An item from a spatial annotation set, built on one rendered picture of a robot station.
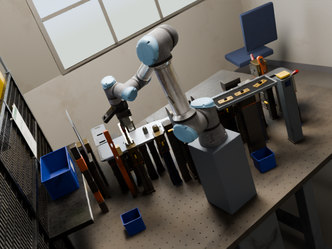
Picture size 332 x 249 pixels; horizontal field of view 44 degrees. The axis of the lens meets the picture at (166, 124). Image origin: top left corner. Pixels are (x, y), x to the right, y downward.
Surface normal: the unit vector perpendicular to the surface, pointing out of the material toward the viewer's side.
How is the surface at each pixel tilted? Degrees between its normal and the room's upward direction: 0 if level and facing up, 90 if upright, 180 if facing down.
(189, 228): 0
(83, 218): 0
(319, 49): 90
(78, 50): 90
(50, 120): 90
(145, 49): 83
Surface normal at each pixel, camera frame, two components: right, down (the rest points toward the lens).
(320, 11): -0.76, 0.51
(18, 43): 0.57, 0.22
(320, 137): -0.31, -0.83
